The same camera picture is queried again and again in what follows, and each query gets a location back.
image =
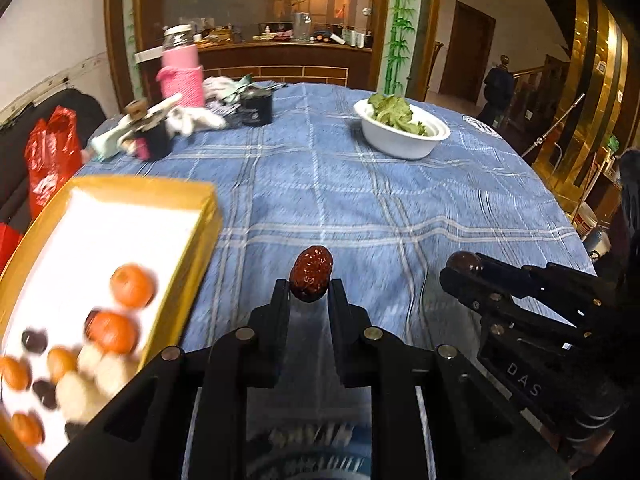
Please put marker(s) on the red paper bag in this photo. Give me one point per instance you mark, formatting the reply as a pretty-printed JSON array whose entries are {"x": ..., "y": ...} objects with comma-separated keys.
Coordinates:
[{"x": 7, "y": 245}]

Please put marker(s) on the dark purple plum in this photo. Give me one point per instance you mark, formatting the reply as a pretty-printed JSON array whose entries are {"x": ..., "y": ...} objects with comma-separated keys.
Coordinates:
[
  {"x": 45, "y": 392},
  {"x": 34, "y": 340},
  {"x": 75, "y": 431},
  {"x": 462, "y": 261}
]

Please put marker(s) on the white cloth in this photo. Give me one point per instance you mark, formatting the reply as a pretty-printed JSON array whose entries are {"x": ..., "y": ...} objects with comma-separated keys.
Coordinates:
[{"x": 220, "y": 87}]

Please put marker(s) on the yellowish mandarin orange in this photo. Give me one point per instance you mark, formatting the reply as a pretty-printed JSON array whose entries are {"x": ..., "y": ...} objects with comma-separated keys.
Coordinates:
[{"x": 62, "y": 362}]

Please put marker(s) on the blue plaid tablecloth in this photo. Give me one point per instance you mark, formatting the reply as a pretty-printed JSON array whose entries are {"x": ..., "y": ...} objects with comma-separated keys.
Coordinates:
[{"x": 350, "y": 200}]

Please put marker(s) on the white bucket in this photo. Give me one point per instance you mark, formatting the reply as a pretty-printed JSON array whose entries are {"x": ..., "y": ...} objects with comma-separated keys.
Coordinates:
[{"x": 586, "y": 222}]

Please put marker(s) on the metal pole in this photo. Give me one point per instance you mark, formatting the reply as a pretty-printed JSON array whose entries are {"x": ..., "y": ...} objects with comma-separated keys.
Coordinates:
[{"x": 555, "y": 122}]

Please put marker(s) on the black cylindrical container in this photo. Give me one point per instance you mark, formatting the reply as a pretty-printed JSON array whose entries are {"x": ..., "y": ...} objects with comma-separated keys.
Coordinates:
[{"x": 256, "y": 110}]

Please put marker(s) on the brown wooden door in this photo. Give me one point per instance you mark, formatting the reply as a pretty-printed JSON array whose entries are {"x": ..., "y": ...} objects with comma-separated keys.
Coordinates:
[{"x": 467, "y": 55}]

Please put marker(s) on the glass pitcher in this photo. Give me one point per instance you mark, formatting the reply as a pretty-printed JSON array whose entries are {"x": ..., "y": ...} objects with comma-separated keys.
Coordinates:
[{"x": 302, "y": 25}]

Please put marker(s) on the black jar with cork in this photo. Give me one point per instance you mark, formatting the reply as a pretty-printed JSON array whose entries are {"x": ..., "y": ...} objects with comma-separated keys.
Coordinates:
[{"x": 155, "y": 142}]

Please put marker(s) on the pink thermos bottle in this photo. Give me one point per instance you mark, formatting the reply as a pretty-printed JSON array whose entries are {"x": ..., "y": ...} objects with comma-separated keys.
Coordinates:
[{"x": 180, "y": 75}]

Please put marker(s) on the white bowl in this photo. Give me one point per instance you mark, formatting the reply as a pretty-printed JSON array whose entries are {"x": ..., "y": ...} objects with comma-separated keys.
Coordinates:
[{"x": 400, "y": 142}]

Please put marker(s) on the wooden bar counter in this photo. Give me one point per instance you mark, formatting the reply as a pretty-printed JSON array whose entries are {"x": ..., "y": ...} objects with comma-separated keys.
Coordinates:
[{"x": 280, "y": 62}]

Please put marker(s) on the yellow cardboard box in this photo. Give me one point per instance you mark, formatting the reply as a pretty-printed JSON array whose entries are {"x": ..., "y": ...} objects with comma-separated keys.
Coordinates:
[{"x": 100, "y": 230}]

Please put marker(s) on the green lettuce leaves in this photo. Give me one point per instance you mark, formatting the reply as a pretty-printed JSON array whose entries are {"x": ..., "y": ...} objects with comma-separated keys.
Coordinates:
[{"x": 395, "y": 112}]

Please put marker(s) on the black patterned pouch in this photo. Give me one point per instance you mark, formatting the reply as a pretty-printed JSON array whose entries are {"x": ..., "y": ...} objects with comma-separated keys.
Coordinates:
[{"x": 222, "y": 109}]

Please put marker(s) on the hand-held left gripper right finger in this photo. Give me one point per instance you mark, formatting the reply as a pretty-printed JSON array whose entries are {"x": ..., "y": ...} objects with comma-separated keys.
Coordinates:
[{"x": 345, "y": 345}]

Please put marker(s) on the red plastic bag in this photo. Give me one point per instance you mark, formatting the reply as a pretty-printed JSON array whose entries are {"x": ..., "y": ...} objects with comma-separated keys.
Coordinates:
[{"x": 50, "y": 160}]

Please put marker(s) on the bamboo painted panel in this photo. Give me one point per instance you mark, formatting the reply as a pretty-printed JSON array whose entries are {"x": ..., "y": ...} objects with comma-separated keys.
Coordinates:
[{"x": 400, "y": 35}]

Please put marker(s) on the large white sugarcane piece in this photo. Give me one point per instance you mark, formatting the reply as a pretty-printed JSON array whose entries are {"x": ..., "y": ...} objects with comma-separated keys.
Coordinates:
[{"x": 75, "y": 397}]

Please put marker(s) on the wooden stair railing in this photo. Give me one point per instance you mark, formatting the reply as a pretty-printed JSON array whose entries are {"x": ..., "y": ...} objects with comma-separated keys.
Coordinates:
[{"x": 540, "y": 95}]

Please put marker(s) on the blue bottle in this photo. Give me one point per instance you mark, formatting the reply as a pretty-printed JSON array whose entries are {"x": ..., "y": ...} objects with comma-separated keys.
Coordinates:
[{"x": 597, "y": 241}]

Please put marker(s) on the wooden chair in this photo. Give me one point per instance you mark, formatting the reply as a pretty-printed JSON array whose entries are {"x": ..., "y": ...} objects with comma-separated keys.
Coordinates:
[{"x": 434, "y": 70}]

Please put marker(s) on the mint green cloth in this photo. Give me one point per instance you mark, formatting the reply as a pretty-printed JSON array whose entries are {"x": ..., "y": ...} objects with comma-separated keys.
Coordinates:
[{"x": 105, "y": 145}]

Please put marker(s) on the golden column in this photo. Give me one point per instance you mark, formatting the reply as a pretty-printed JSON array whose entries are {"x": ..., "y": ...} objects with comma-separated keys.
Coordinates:
[{"x": 585, "y": 85}]

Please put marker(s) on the black sofa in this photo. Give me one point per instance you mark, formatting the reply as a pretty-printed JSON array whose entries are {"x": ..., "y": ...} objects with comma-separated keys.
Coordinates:
[{"x": 90, "y": 110}]

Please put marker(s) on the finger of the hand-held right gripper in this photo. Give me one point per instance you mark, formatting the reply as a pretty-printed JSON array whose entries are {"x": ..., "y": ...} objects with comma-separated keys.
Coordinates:
[
  {"x": 505, "y": 270},
  {"x": 465, "y": 290}
]

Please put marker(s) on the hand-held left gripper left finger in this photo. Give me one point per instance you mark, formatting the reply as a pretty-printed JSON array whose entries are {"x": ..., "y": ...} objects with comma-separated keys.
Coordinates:
[{"x": 272, "y": 345}]

